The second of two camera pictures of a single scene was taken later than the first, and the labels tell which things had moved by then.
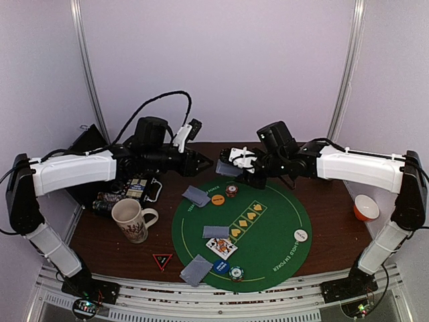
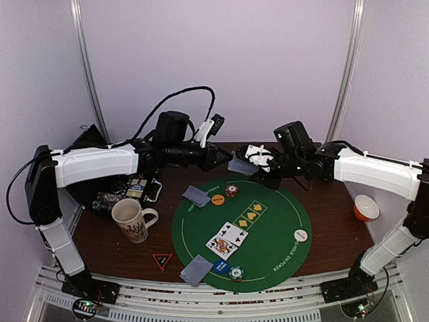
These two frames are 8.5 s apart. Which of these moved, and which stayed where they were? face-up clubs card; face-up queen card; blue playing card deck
Moved: face-up clubs card; blue playing card deck
Stayed: face-up queen card
